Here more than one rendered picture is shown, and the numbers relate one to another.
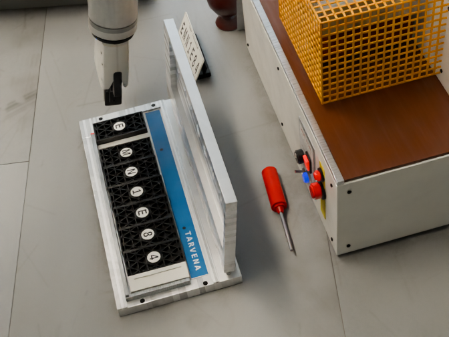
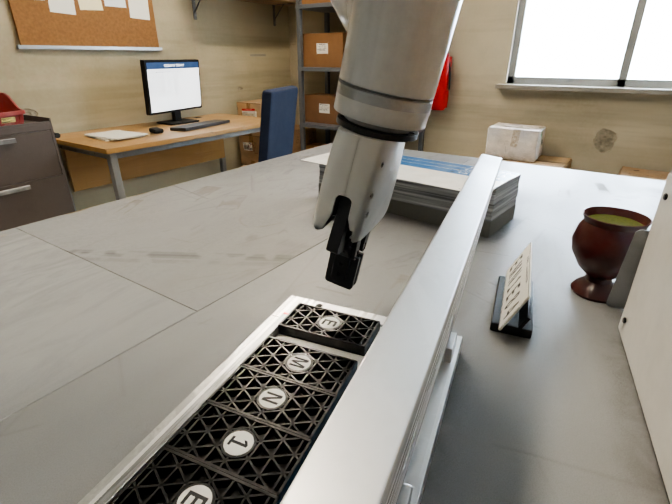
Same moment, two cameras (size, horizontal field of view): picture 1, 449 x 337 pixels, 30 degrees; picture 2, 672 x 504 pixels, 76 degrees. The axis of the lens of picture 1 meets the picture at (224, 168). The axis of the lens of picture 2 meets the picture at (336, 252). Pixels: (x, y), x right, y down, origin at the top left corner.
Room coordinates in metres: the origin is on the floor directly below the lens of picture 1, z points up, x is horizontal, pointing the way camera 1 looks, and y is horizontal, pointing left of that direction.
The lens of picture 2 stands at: (0.80, -0.02, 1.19)
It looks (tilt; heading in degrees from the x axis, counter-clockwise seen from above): 25 degrees down; 31
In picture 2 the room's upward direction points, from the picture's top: straight up
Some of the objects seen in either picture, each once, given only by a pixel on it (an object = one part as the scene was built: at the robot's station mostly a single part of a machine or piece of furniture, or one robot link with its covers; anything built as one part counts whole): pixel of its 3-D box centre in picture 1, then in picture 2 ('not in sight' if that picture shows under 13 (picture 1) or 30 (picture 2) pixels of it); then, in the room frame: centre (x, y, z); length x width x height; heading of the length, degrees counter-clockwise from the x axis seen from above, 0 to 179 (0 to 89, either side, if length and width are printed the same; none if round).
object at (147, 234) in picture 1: (148, 236); not in sight; (0.86, 0.15, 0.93); 0.10 x 0.05 x 0.01; 97
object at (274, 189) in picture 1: (279, 208); not in sight; (0.88, -0.08, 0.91); 0.18 x 0.03 x 0.03; 3
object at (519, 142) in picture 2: not in sight; (515, 141); (4.23, 0.50, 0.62); 0.36 x 0.29 x 0.22; 87
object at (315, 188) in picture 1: (317, 190); not in sight; (0.83, -0.14, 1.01); 0.03 x 0.02 x 0.03; 8
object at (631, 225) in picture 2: (226, 2); (605, 255); (1.41, -0.06, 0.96); 0.09 x 0.09 x 0.11
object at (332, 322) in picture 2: (119, 128); (329, 327); (1.12, 0.18, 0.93); 0.10 x 0.05 x 0.01; 98
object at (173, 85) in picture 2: not in sight; (176, 86); (2.98, 2.61, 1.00); 0.51 x 0.02 x 0.31; 9
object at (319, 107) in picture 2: not in sight; (329, 108); (4.29, 2.15, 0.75); 0.42 x 0.21 x 0.24; 84
